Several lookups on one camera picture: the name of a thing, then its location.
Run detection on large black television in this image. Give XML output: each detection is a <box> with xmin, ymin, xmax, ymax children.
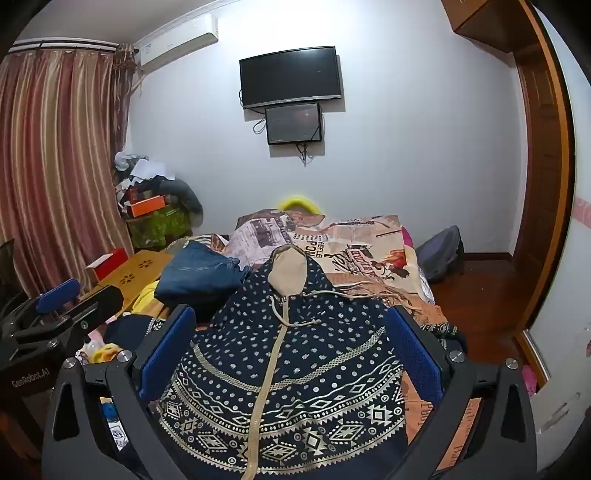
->
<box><xmin>239</xmin><ymin>45</ymin><xmax>343</xmax><ymax>110</ymax></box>

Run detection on yellow blanket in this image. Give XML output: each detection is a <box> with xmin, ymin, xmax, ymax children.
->
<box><xmin>134</xmin><ymin>279</ymin><xmax>162</xmax><ymax>317</ymax></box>

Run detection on wooden folding table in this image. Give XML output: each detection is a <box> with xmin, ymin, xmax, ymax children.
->
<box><xmin>81</xmin><ymin>249</ymin><xmax>174</xmax><ymax>317</ymax></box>

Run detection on grey backpack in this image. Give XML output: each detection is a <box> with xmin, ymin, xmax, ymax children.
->
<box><xmin>414</xmin><ymin>225</ymin><xmax>465</xmax><ymax>283</ymax></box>

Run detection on grey jacket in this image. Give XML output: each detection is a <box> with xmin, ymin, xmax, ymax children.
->
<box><xmin>157</xmin><ymin>178</ymin><xmax>204</xmax><ymax>227</ymax></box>

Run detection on white curtain rail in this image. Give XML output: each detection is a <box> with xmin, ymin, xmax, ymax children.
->
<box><xmin>8</xmin><ymin>39</ymin><xmax>120</xmax><ymax>54</ymax></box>

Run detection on green patterned cloth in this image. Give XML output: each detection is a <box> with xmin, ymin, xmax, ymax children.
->
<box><xmin>127</xmin><ymin>205</ymin><xmax>192</xmax><ymax>250</ymax></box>

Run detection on orange box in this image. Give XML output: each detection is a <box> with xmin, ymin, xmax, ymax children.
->
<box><xmin>127</xmin><ymin>195</ymin><xmax>168</xmax><ymax>219</ymax></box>

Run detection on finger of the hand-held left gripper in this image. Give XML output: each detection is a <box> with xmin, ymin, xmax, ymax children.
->
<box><xmin>7</xmin><ymin>278</ymin><xmax>81</xmax><ymax>334</ymax></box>
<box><xmin>11</xmin><ymin>285</ymin><xmax>124</xmax><ymax>356</ymax></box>

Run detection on printed blanket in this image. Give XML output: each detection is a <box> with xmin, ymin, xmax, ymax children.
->
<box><xmin>157</xmin><ymin>208</ymin><xmax>485</xmax><ymax>472</ymax></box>

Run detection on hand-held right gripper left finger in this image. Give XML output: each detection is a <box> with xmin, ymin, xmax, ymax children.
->
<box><xmin>41</xmin><ymin>305</ymin><xmax>199</xmax><ymax>480</ymax></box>

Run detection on blue jeans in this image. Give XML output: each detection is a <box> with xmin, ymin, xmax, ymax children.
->
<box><xmin>154</xmin><ymin>240</ymin><xmax>252</xmax><ymax>308</ymax></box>

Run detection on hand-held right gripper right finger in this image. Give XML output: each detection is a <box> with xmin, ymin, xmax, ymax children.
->
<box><xmin>385</xmin><ymin>305</ymin><xmax>539</xmax><ymax>480</ymax></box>

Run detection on white crumpled cloth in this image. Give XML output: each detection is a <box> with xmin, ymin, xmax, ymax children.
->
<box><xmin>115</xmin><ymin>151</ymin><xmax>174</xmax><ymax>185</ymax></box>

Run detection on striped red curtain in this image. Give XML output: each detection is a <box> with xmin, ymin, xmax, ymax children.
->
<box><xmin>0</xmin><ymin>44</ymin><xmax>139</xmax><ymax>296</ymax></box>

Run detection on navy patterned hoodie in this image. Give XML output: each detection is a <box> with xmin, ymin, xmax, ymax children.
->
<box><xmin>106</xmin><ymin>244</ymin><xmax>467</xmax><ymax>480</ymax></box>

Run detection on red box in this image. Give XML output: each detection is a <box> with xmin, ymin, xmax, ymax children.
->
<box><xmin>85</xmin><ymin>248</ymin><xmax>127</xmax><ymax>282</ymax></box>

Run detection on small black monitor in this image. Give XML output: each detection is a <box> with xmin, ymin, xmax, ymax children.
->
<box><xmin>265</xmin><ymin>102</ymin><xmax>322</xmax><ymax>145</ymax></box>

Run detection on white air conditioner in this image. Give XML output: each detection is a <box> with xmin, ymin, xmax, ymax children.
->
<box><xmin>134</xmin><ymin>13</ymin><xmax>219</xmax><ymax>75</ymax></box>

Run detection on yellow pillow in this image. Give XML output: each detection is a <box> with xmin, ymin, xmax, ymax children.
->
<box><xmin>279</xmin><ymin>195</ymin><xmax>326</xmax><ymax>217</ymax></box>

